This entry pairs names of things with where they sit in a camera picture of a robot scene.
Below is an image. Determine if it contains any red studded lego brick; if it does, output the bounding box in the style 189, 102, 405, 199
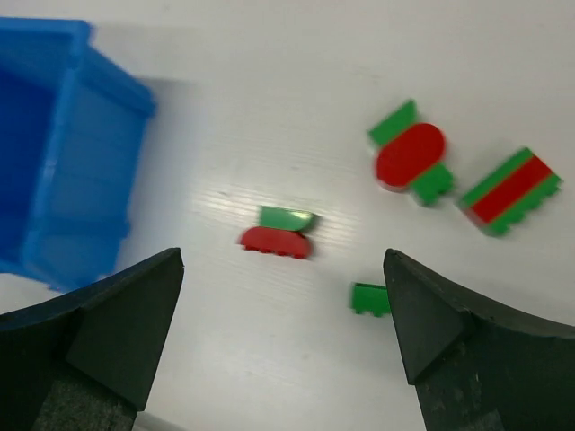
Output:
239, 226, 313, 259

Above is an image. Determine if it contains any green sloped lego brick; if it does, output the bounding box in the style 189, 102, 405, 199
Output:
257, 206, 318, 234

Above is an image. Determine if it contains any green curved lego piece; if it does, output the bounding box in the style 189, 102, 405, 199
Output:
350, 283, 391, 318

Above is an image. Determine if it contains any green red striped lego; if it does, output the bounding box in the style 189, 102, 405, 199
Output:
458, 147, 562, 236

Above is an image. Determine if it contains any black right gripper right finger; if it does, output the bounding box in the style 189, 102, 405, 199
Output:
383, 249, 574, 430

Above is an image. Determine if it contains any blue bin right compartment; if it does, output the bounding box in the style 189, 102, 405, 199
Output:
1, 17, 155, 292

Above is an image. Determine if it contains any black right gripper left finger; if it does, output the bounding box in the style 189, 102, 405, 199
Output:
1, 248, 183, 430

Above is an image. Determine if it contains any red round lego brick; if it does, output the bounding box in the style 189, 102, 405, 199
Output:
375, 123, 447, 190

